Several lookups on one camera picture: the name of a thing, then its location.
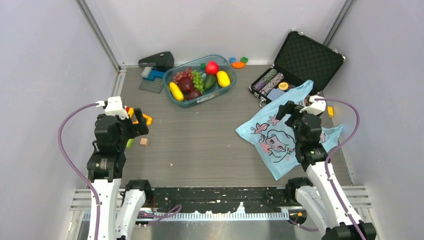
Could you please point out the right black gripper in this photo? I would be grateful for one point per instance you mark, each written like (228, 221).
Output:
(290, 108)

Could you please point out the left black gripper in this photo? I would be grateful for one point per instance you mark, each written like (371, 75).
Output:
(137, 129)

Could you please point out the light blue plastic bag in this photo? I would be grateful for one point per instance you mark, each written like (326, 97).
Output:
(272, 138)

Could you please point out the dark red fake fruit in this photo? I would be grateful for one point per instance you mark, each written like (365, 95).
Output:
(193, 94)

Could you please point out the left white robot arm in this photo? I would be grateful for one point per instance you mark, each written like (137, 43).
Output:
(111, 220)

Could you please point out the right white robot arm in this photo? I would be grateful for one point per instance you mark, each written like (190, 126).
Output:
(320, 193)

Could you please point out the purple fake grapes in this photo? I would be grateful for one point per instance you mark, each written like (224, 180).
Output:
(186, 74)

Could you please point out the yellow fake lemon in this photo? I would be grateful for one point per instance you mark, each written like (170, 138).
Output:
(223, 79)

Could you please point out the green fake grapes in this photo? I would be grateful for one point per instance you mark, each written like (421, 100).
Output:
(198, 81)

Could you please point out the green fake avocado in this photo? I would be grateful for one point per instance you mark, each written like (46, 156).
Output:
(209, 82)

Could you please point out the red fake apple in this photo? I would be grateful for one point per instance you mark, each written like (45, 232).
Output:
(211, 68)

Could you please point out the green toy block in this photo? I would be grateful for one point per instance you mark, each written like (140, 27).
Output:
(130, 143)

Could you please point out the tan wooden cube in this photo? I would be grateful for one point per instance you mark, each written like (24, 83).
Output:
(144, 142)

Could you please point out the orange yellow toy truck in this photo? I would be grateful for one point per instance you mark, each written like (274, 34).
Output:
(131, 113)

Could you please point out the yellow toy block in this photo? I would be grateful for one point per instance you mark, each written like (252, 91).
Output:
(330, 111)

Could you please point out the grey lego baseplate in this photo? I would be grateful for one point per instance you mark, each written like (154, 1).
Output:
(154, 86)

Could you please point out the black poker chip case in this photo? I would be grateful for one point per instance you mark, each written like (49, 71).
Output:
(301, 58)

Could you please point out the blue lego brick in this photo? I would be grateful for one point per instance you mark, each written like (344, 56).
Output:
(150, 74)

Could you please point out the black wedge device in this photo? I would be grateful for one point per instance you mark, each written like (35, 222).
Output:
(162, 61)

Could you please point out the green toy cube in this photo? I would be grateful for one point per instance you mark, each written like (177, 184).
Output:
(244, 60)

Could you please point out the teal plastic fruit container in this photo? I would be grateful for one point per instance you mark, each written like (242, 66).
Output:
(195, 65)

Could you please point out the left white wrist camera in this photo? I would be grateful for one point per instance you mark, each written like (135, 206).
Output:
(114, 106)

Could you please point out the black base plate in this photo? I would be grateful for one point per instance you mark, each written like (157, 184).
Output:
(219, 200)

